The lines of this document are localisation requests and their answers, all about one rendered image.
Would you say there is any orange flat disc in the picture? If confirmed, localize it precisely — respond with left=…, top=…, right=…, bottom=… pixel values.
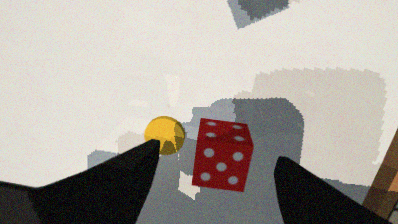
left=144, top=116, right=185, bottom=155

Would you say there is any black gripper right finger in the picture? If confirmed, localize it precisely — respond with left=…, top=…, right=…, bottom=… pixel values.
left=274, top=156, right=393, bottom=224

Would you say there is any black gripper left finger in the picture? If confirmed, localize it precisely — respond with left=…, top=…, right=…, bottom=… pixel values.
left=0, top=139, right=160, bottom=224

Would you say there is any red die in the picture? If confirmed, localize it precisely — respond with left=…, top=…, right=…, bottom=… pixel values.
left=191, top=118, right=254, bottom=192

